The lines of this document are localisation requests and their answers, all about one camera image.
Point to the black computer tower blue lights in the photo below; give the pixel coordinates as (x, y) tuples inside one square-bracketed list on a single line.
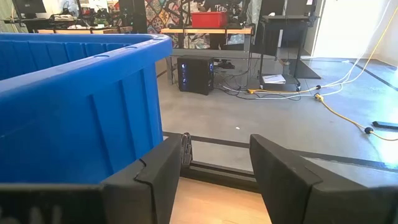
[(196, 74)]

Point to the colourful patterned quilt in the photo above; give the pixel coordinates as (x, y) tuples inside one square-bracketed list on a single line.
[(158, 18)]

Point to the black metal stand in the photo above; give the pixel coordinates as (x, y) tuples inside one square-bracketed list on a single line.
[(273, 37)]

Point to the white paper stack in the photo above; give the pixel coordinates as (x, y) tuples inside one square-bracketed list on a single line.
[(273, 79)]

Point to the black aluminium table frame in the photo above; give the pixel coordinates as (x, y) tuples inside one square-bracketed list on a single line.
[(217, 177)]

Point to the red plastic box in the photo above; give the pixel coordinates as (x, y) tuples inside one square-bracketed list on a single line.
[(208, 20)]

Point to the person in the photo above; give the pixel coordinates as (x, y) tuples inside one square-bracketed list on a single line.
[(217, 40)]

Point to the black desk monitor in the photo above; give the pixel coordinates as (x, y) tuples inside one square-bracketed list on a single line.
[(29, 6)]

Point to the black power strip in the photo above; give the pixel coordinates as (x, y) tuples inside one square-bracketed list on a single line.
[(385, 125)]

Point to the wooden top grey workbench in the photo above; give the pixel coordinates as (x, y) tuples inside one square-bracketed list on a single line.
[(202, 30)]

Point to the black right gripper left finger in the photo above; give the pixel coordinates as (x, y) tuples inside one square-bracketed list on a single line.
[(136, 199)]

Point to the blue plastic bin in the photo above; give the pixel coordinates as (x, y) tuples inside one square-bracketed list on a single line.
[(77, 109)]

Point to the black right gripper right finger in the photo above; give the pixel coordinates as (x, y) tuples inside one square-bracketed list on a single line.
[(289, 193)]

